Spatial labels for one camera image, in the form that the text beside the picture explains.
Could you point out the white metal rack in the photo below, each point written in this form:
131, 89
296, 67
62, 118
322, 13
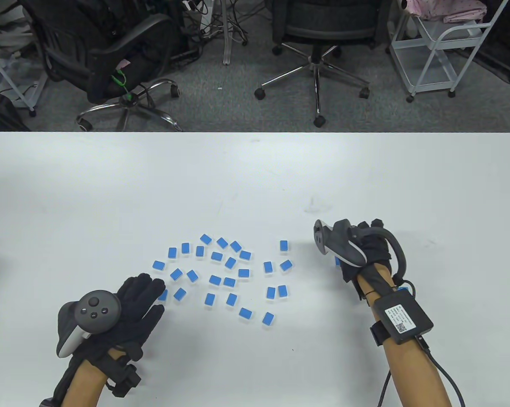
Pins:
9, 79

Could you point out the black labelled sensor box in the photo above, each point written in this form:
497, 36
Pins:
403, 318

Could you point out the person's right forearm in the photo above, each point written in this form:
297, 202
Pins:
416, 373

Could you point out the person's left forearm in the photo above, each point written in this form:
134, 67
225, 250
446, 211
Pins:
85, 386

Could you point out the person's left hand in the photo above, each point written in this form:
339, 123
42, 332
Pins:
138, 299

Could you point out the grey left hand controller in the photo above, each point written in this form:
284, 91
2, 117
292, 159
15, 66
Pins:
98, 311

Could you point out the black left wrist module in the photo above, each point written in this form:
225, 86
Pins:
125, 381

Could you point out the dark left forearm box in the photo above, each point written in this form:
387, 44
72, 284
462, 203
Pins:
47, 402

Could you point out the white metal cart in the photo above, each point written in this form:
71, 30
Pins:
427, 68

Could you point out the black office chair with armrests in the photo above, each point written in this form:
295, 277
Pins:
106, 72

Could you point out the blue mahjong tiles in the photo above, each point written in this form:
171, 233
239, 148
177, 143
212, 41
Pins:
216, 280

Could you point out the white power strip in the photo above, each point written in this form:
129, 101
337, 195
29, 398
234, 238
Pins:
204, 17

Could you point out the clear white post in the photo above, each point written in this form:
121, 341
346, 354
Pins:
226, 42

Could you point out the pink cloth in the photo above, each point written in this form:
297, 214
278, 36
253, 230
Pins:
450, 8

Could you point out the black backpack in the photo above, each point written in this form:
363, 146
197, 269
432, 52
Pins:
0, 114

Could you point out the grey right hand controller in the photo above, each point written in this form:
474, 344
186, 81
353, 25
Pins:
340, 239

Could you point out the grey hand controller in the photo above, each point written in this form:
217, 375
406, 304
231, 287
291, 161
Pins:
98, 311
340, 239

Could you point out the pile of white cloth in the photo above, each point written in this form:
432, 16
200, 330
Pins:
4, 36

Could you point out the person's right hand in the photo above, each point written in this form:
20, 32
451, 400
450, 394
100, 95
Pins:
378, 246

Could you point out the black office chair chrome base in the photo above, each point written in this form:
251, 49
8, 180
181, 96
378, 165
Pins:
331, 32

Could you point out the pink tag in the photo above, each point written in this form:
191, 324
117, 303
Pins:
123, 64

